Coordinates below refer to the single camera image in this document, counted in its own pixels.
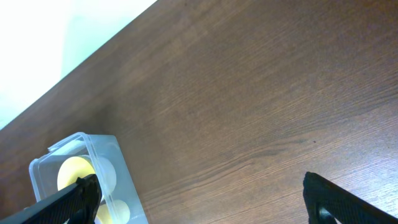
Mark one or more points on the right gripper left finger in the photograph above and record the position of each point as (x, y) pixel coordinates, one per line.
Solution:
(77, 203)

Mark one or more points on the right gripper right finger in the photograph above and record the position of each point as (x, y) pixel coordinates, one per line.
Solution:
(326, 202)

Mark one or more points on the yellow plastic cup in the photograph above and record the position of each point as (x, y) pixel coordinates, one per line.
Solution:
(103, 215)

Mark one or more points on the yellow plastic bowl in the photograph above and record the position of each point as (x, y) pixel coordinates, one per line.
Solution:
(73, 168)

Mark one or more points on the white plastic bowl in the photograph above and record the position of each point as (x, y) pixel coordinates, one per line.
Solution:
(108, 173)

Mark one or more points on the cream plastic cup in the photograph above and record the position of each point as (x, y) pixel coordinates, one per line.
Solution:
(122, 211)

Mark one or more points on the clear plastic storage container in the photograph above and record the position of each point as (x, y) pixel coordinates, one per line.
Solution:
(80, 155)

